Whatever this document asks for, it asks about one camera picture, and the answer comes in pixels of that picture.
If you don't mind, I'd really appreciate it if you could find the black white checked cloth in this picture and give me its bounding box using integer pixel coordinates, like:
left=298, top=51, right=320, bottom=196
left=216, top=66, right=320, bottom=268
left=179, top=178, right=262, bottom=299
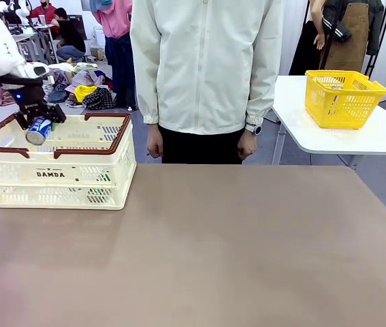
left=82, top=87, right=116, bottom=110

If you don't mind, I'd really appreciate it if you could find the pink patterned cloth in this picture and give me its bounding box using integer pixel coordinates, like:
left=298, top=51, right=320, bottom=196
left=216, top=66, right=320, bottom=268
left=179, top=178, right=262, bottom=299
left=0, top=87, right=18, bottom=106

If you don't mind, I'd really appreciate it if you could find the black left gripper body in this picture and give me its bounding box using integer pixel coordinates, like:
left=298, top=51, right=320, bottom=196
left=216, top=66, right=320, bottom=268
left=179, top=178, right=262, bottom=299
left=0, top=75, right=57, bottom=119

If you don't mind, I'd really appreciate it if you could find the black metal stand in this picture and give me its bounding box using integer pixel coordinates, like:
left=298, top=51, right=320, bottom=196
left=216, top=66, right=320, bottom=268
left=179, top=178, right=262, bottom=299
left=364, top=0, right=386, bottom=79

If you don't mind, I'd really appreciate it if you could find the person's left forearm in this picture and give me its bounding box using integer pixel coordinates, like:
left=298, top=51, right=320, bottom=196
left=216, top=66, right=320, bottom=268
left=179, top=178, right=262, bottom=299
left=245, top=50, right=284, bottom=126

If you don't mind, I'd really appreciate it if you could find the person's left hand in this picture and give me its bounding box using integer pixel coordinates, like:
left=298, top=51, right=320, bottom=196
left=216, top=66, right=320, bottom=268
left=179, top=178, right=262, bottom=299
left=236, top=131, right=258, bottom=159

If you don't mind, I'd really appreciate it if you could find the white side table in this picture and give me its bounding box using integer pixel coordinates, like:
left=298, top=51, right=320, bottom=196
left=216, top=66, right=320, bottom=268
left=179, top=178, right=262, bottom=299
left=270, top=75, right=386, bottom=167

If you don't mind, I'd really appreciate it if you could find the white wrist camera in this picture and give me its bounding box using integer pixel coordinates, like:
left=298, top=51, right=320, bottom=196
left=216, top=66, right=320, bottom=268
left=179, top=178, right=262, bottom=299
left=25, top=63, right=50, bottom=79

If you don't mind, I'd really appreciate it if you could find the blue drink can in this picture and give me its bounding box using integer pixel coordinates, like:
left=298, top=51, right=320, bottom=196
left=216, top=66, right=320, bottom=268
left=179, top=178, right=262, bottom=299
left=25, top=116, right=54, bottom=146

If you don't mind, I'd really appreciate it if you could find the cream brown-handled shopping basket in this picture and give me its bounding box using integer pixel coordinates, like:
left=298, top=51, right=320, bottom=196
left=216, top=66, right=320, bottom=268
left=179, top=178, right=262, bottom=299
left=0, top=112, right=138, bottom=211

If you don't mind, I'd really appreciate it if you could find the person in white jacket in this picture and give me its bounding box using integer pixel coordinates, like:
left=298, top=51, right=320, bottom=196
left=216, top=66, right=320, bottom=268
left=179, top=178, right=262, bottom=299
left=129, top=0, right=284, bottom=164

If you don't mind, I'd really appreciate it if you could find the brown apron on mannequin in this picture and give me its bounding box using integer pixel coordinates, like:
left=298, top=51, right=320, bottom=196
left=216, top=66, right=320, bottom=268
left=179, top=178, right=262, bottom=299
left=323, top=0, right=384, bottom=72

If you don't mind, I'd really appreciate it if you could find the person's right hand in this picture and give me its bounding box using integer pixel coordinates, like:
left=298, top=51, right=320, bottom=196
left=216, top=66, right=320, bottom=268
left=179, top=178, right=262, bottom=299
left=146, top=124, right=164, bottom=159

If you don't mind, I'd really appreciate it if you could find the person in pink top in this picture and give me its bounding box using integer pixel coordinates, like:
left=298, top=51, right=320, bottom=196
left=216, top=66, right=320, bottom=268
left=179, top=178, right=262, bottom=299
left=89, top=0, right=138, bottom=112

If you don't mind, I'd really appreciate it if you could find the yellow cloth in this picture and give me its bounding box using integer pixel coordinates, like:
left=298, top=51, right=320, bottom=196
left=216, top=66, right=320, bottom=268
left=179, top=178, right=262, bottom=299
left=74, top=84, right=98, bottom=102

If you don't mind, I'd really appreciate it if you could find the person in black shirt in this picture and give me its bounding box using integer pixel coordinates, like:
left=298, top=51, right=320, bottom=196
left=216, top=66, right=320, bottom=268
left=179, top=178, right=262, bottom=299
left=51, top=7, right=87, bottom=63

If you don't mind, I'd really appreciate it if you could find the person in red top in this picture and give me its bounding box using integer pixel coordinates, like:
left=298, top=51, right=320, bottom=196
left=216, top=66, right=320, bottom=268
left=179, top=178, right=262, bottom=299
left=29, top=0, right=58, bottom=25

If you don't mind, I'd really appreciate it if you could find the yellow plastic basket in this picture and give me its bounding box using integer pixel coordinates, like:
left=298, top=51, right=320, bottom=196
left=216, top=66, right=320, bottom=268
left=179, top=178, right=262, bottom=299
left=304, top=69, right=386, bottom=130

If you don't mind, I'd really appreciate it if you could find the green white drink can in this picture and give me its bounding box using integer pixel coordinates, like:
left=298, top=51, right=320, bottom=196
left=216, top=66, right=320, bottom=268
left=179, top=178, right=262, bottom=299
left=86, top=172, right=112, bottom=204

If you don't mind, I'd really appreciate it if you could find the person's right forearm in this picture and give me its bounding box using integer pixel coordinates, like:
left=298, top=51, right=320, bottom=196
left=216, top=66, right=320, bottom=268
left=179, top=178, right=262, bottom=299
left=129, top=50, right=161, bottom=125

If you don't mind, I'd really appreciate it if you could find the black white-striped jacket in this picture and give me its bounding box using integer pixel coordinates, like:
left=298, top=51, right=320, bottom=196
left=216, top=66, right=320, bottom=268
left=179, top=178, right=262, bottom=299
left=321, top=0, right=352, bottom=44

